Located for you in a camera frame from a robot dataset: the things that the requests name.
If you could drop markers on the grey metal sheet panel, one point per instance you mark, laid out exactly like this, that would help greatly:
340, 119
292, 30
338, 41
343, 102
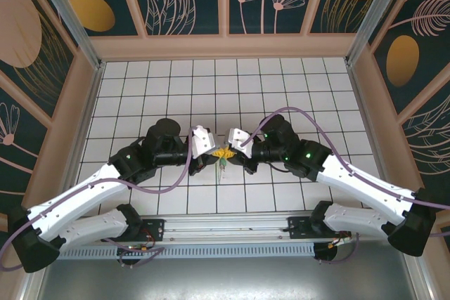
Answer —
228, 279

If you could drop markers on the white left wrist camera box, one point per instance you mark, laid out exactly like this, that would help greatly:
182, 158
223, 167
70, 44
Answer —
203, 140

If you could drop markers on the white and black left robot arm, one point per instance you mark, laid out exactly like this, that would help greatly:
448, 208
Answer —
81, 194

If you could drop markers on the aluminium frame post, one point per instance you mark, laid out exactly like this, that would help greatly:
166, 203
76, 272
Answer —
374, 15
74, 22

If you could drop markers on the silver key with green tag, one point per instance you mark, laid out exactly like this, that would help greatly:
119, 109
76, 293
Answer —
222, 166

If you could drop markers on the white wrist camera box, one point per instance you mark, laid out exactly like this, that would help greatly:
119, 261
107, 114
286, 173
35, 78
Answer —
239, 138
203, 140

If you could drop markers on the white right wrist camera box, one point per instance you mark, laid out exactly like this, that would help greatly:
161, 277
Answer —
239, 138

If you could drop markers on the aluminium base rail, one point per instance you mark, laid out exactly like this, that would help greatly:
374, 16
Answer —
225, 224

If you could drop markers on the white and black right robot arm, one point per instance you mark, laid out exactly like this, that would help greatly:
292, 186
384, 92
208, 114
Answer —
362, 184

